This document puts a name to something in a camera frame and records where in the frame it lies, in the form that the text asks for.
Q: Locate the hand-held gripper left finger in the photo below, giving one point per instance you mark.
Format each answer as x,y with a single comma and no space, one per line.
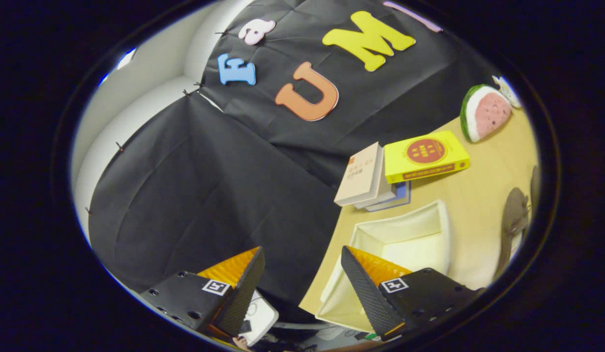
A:
241,293

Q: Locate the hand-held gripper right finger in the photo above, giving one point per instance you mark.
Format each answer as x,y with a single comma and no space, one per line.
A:
368,293

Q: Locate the cream fabric storage box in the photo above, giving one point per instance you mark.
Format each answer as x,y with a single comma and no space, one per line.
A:
410,244

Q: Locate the brown fuzzy shoe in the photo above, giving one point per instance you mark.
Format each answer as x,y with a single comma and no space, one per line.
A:
515,220
535,186

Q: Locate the white plastic device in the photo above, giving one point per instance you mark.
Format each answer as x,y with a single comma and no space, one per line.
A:
260,315

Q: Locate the blue book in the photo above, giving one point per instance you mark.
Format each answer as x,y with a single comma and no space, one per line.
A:
404,196

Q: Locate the beige book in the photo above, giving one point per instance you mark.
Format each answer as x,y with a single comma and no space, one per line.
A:
360,173

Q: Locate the yellow book with red circle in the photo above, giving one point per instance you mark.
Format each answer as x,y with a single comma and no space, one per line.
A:
424,154

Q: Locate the watermelon slice plush toy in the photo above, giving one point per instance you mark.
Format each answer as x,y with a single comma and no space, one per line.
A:
488,112

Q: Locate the white plush toy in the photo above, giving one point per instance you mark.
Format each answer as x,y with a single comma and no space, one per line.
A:
508,90

